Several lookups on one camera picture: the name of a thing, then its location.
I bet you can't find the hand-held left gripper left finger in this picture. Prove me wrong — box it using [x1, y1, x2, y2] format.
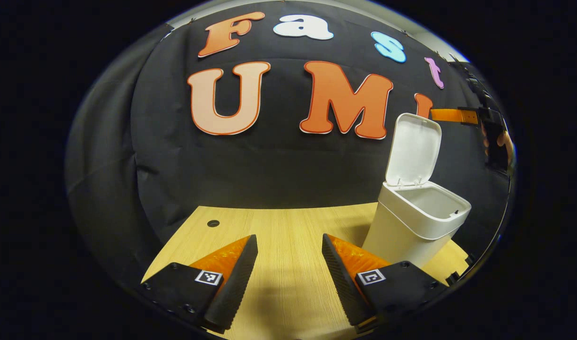
[141, 234, 259, 333]

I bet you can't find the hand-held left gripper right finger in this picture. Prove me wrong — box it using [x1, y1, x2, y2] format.
[322, 233, 447, 331]

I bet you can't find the white desktop garbage bin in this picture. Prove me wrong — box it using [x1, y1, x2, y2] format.
[362, 112, 472, 270]

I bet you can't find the wooden desktop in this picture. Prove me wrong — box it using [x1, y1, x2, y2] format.
[142, 202, 471, 340]

